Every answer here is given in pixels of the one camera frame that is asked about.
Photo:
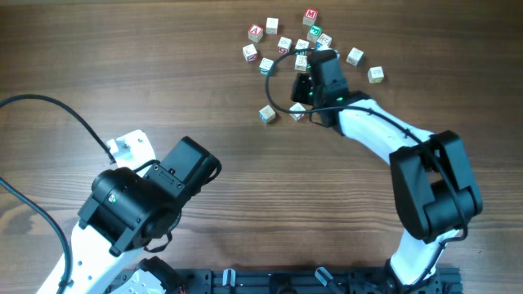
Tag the green sided wooden block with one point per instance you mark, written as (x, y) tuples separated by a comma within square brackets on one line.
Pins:
[(265, 66), (301, 46)]

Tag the red letter M block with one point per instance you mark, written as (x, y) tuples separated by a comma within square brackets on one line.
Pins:
[(310, 16)]

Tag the green top wooden block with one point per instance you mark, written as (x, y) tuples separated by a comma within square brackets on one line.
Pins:
[(314, 33)]

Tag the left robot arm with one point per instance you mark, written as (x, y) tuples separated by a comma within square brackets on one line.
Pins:
[(137, 202)]

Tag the plain wooden block top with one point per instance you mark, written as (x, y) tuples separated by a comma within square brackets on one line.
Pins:
[(272, 25)]

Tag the blue engraved wooden block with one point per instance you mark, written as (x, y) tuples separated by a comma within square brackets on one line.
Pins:
[(301, 63)]

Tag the red sided wooden block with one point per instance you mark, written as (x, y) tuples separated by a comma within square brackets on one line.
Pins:
[(250, 53), (284, 45)]

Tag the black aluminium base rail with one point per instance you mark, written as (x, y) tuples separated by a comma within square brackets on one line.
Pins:
[(352, 281)]

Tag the red sided wooden block left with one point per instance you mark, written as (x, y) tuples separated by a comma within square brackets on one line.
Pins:
[(250, 53)]

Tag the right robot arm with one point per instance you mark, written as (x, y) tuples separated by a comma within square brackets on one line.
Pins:
[(434, 187)]

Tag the green sided wooden block centre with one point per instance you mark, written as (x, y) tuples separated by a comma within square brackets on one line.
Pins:
[(301, 46)]

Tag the green sided wooden block lower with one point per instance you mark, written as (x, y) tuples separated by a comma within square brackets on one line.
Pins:
[(265, 66)]

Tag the red letter A block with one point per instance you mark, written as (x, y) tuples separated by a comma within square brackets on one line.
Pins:
[(255, 33)]

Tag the blue sided plain wooden block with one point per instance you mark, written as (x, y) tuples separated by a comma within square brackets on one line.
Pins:
[(267, 114)]

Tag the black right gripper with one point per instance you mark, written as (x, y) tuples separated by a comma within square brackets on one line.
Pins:
[(301, 81)]

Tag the red sided wooden block centre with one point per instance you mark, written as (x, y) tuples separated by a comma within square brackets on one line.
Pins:
[(284, 45)]

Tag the yellow engraved wooden block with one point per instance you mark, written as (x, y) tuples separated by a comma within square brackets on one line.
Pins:
[(376, 74)]

